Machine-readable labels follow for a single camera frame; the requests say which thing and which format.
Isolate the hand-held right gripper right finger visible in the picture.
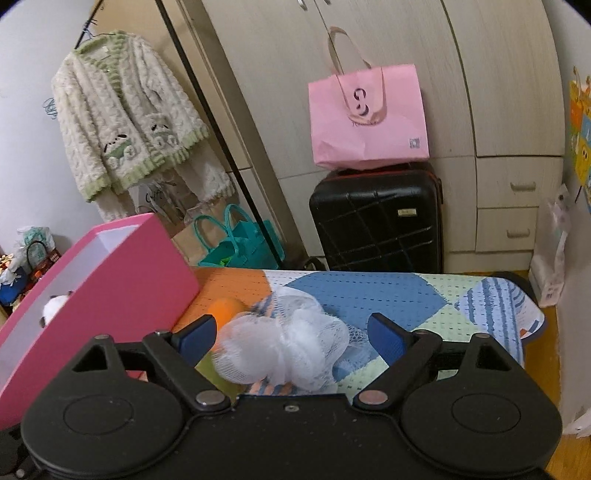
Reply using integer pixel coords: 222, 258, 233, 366
353, 312, 513, 412

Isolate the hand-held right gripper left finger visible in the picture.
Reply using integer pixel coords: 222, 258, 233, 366
69, 315, 232, 414

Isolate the pink storage box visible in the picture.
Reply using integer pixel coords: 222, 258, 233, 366
0, 213, 202, 431

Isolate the white mesh bath sponge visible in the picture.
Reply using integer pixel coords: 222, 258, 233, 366
215, 286, 370, 396

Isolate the white plush toy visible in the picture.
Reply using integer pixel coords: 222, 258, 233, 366
41, 290, 77, 330

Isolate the patchwork blanket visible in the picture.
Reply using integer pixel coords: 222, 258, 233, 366
171, 268, 546, 398

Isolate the brown paper bag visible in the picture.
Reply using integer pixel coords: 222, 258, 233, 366
171, 222, 213, 268

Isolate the teal tote bag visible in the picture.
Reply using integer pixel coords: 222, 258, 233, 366
194, 203, 283, 271

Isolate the black suitcase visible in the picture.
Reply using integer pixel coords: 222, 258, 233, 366
308, 162, 445, 274

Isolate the white hanging plastic bag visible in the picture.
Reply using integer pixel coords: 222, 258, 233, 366
529, 185, 571, 309

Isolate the black clothes rack pole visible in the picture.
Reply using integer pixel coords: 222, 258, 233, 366
154, 0, 287, 271

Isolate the white crumpled plastic bag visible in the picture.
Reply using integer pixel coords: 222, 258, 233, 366
16, 225, 57, 259

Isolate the blue bag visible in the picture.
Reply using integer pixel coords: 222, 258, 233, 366
0, 268, 29, 306

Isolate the pink paper bag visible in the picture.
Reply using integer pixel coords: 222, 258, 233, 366
308, 26, 430, 172

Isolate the fluffy cream and green cardigan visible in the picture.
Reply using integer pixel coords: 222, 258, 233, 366
51, 30, 236, 223

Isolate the light wooden wardrobe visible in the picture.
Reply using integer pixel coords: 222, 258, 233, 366
178, 0, 567, 274

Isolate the colourful printed hanging bag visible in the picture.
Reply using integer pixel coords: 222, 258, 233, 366
566, 65, 591, 209

